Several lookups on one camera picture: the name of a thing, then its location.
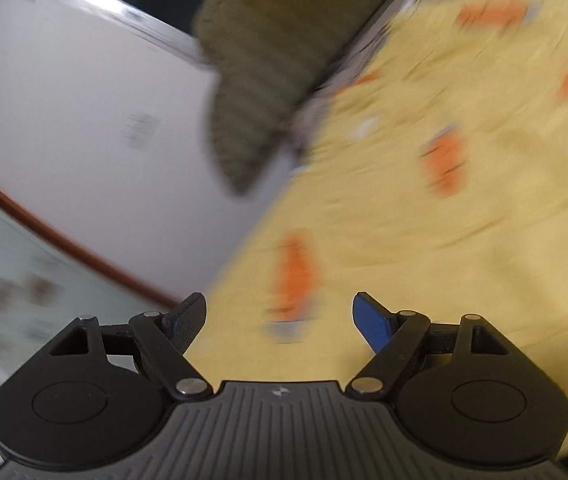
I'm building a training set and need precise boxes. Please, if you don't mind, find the grey printed bed sheet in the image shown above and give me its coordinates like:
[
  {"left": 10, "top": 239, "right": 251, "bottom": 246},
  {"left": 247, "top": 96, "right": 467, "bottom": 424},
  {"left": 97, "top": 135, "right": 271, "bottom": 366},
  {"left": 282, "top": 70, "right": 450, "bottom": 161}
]
[{"left": 244, "top": 0, "right": 429, "bottom": 201}]

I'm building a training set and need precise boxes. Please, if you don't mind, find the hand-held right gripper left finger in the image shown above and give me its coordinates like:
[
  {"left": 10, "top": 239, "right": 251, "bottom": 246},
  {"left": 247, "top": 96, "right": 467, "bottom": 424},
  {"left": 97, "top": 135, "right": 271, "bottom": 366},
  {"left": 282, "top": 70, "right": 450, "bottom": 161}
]
[{"left": 49, "top": 292, "right": 213, "bottom": 401}]

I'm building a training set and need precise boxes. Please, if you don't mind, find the olive quilted headboard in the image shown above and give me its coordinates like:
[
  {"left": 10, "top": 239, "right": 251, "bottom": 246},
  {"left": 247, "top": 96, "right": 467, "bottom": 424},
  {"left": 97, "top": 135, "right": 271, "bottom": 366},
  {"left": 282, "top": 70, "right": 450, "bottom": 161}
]
[{"left": 191, "top": 0, "right": 415, "bottom": 196}]

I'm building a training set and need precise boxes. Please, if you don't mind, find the yellow carrot print blanket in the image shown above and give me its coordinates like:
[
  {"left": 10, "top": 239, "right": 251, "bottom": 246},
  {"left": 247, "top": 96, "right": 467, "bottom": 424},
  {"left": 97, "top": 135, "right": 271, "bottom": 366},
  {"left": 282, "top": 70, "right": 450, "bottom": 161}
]
[{"left": 184, "top": 0, "right": 568, "bottom": 456}]

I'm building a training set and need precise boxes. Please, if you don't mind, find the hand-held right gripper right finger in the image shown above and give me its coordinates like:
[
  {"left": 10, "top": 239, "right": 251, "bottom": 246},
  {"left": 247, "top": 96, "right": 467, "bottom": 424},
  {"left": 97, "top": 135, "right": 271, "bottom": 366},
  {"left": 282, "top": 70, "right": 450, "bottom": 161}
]
[{"left": 345, "top": 291, "right": 519, "bottom": 401}]

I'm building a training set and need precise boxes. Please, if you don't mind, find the frosted glass door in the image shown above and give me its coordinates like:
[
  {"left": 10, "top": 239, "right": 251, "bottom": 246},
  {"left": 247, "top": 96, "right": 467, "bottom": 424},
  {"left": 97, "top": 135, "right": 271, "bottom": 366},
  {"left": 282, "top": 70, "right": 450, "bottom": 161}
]
[{"left": 0, "top": 180, "right": 175, "bottom": 480}]

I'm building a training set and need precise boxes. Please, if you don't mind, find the brown wooden door frame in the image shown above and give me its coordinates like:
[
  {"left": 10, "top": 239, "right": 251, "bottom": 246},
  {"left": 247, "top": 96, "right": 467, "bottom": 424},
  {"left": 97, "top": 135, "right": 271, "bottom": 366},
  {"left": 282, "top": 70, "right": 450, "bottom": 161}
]
[{"left": 0, "top": 161, "right": 182, "bottom": 308}]

